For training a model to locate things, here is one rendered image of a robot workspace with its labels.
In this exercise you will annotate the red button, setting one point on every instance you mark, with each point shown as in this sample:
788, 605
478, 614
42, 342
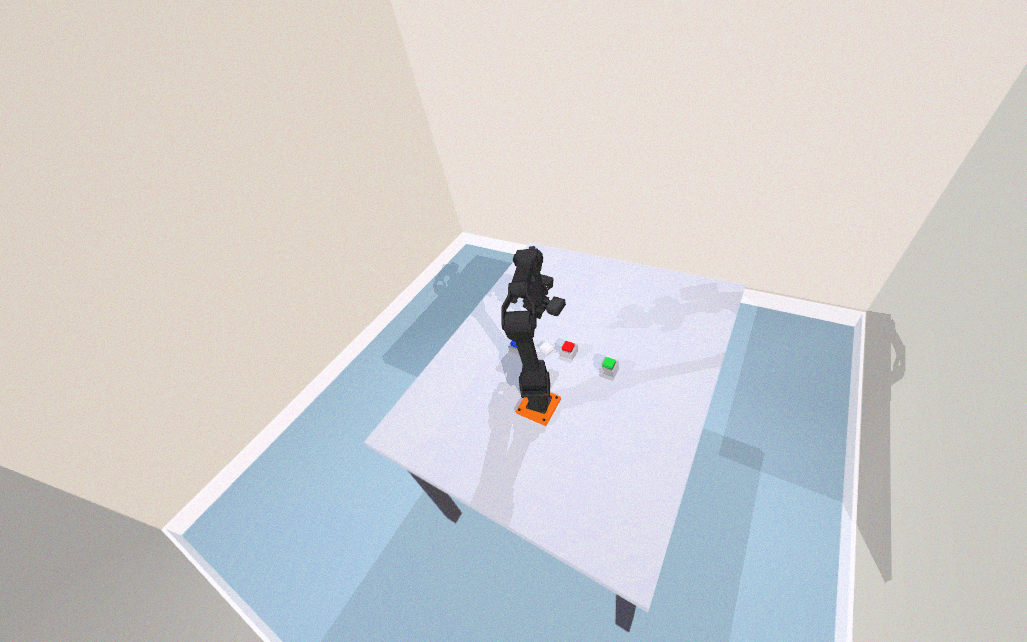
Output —
568, 350

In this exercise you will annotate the green button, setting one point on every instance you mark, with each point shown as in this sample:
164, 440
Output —
609, 366

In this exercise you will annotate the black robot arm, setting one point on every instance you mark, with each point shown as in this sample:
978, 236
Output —
519, 326

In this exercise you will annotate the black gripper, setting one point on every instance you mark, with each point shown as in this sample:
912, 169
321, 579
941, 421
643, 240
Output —
553, 307

